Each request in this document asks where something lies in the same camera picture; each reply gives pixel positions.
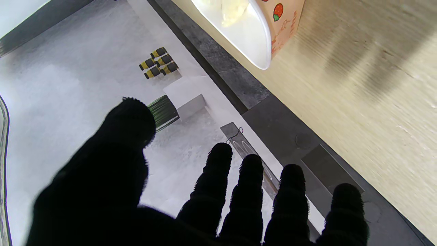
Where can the yellow black spice jar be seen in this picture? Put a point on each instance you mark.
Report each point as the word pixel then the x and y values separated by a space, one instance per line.
pixel 152 71
pixel 146 64
pixel 158 52
pixel 165 59
pixel 170 67

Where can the pale dumpling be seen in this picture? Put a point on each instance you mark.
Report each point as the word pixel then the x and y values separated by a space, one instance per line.
pixel 232 12

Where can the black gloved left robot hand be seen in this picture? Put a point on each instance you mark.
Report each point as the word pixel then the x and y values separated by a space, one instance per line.
pixel 102 191

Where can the white food container orange print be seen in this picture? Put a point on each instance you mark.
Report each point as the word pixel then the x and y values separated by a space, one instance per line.
pixel 252 37

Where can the green grass plant white pot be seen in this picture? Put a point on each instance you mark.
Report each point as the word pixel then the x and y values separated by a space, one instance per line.
pixel 186 97

